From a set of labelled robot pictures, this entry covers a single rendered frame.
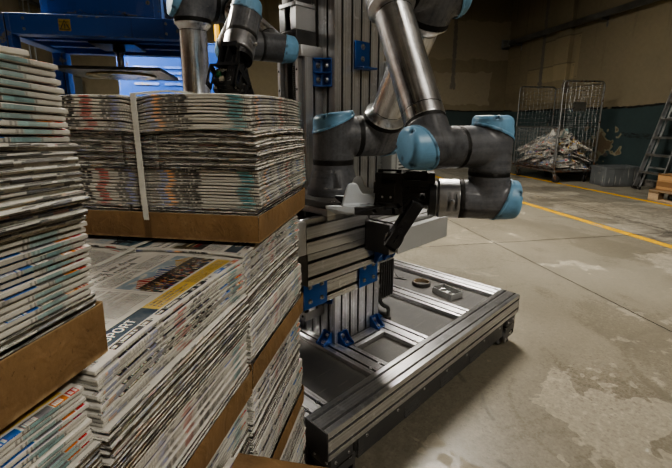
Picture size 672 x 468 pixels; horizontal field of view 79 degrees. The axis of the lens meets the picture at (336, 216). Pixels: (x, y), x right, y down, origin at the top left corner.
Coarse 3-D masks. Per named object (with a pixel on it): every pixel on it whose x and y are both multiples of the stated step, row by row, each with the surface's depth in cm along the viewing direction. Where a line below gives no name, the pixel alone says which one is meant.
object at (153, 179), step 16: (128, 96) 62; (144, 96) 61; (128, 112) 62; (144, 112) 62; (128, 128) 63; (144, 128) 62; (128, 144) 63; (144, 144) 63; (128, 160) 64; (144, 160) 64; (128, 176) 65; (144, 176) 64; (160, 176) 64; (160, 192) 64; (160, 208) 65
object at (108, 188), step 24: (72, 96) 63; (96, 96) 62; (72, 120) 64; (96, 120) 67; (96, 144) 64; (120, 144) 63; (96, 168) 65; (120, 168) 65; (96, 192) 66; (120, 192) 66
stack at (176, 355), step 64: (128, 256) 60; (192, 256) 60; (256, 256) 65; (128, 320) 40; (192, 320) 46; (256, 320) 66; (64, 384) 31; (128, 384) 36; (192, 384) 46; (256, 384) 68; (0, 448) 25; (64, 448) 29; (128, 448) 36; (192, 448) 47; (256, 448) 68
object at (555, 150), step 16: (576, 80) 675; (592, 80) 681; (560, 96) 786; (560, 112) 683; (576, 112) 749; (544, 128) 813; (560, 128) 791; (528, 144) 785; (544, 144) 721; (560, 144) 696; (576, 144) 701; (592, 144) 718; (528, 160) 769; (544, 160) 751; (560, 160) 713; (576, 160) 721
